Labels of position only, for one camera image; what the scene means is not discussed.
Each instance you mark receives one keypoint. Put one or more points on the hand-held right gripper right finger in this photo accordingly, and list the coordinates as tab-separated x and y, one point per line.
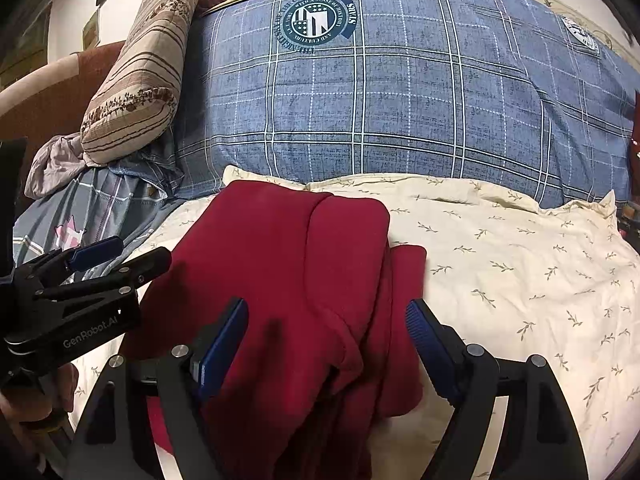
425	335

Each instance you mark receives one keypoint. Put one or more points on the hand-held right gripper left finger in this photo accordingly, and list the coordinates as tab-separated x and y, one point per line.
220	350

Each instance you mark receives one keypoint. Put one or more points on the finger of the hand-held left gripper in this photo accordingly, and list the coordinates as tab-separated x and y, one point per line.
135	267
95	253

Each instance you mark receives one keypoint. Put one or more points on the dark red garment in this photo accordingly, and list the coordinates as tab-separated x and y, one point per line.
300	260

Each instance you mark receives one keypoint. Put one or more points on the person's left hand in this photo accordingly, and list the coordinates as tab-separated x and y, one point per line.
65	387

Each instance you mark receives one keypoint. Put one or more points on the grey plaid cloth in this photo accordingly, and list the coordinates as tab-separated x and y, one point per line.
100	200

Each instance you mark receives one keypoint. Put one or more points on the crumpled grey-pink cloth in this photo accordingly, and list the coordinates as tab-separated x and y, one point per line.
55	165

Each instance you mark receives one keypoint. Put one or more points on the cream leaf-print bed sheet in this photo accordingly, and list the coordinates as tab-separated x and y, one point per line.
525	285

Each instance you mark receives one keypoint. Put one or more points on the brown and beige headboard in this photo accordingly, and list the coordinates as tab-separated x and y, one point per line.
30	105

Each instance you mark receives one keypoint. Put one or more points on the beige striped pillow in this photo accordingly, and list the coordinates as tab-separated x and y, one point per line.
145	70

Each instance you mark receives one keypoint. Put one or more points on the blue plaid quilt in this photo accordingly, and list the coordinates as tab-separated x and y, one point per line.
400	110

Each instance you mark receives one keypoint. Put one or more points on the small framed wall picture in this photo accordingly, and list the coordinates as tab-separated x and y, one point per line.
91	30

